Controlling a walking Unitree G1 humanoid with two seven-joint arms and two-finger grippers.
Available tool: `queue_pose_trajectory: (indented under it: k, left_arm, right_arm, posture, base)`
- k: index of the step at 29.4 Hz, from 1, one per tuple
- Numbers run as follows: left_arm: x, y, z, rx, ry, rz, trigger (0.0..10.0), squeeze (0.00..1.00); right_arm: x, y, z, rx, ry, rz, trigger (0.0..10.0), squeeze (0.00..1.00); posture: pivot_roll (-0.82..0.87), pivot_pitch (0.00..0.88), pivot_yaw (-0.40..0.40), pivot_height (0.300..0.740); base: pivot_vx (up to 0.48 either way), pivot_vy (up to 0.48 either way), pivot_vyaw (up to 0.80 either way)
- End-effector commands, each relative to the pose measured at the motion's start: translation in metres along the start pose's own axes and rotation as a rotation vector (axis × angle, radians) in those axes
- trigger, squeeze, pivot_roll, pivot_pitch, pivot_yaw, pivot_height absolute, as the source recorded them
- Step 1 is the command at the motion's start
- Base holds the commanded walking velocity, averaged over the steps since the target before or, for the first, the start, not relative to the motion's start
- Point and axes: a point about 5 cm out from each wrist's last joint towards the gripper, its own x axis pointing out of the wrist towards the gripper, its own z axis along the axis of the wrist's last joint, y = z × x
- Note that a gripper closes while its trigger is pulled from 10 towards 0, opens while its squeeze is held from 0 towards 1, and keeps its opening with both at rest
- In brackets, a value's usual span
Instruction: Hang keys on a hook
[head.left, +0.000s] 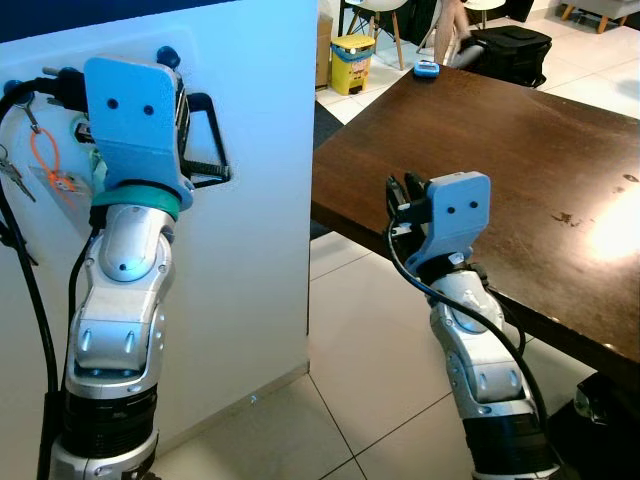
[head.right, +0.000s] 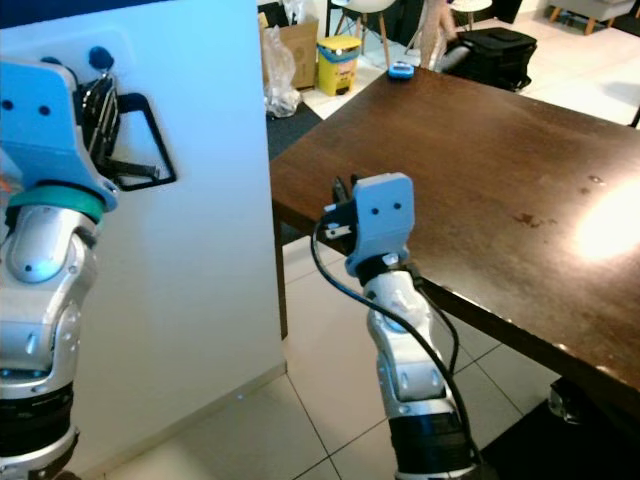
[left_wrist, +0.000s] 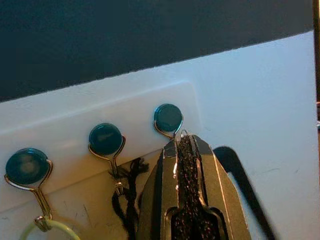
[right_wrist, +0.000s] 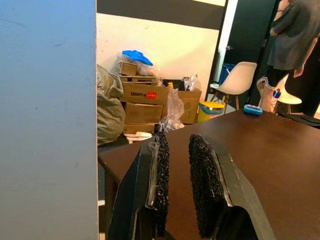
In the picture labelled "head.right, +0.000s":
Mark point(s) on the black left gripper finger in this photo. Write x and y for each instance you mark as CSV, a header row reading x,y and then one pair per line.
x,y
160,135
145,175

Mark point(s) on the clear plastic bag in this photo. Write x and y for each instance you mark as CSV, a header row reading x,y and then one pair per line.
x,y
280,80

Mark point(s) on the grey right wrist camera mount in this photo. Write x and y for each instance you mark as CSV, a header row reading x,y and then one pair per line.
x,y
382,220

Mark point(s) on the grey armchair with wooden legs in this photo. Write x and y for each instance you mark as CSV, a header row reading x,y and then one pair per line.
x,y
595,6

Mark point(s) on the large cardboard box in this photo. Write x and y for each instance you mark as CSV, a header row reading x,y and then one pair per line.
x,y
305,50

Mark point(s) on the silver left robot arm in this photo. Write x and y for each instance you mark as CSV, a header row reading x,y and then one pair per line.
x,y
40,320

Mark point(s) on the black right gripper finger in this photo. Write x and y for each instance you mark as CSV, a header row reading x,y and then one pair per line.
x,y
331,197
352,186

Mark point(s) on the black bag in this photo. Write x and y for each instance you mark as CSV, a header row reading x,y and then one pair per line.
x,y
495,57

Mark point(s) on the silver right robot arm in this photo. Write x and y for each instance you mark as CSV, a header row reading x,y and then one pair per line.
x,y
415,370

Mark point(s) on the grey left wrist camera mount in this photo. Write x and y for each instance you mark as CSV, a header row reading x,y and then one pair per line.
x,y
45,130

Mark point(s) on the white partition board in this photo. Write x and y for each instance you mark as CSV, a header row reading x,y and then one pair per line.
x,y
220,280

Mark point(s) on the blue tape measure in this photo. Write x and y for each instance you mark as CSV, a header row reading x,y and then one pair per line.
x,y
402,71

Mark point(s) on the blue hook knob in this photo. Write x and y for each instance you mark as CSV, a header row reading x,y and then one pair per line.
x,y
100,57

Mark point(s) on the seated person with bare legs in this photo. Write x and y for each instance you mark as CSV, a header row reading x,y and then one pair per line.
x,y
438,30

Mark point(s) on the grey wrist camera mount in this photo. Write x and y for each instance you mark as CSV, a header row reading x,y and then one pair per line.
x,y
382,220
45,130

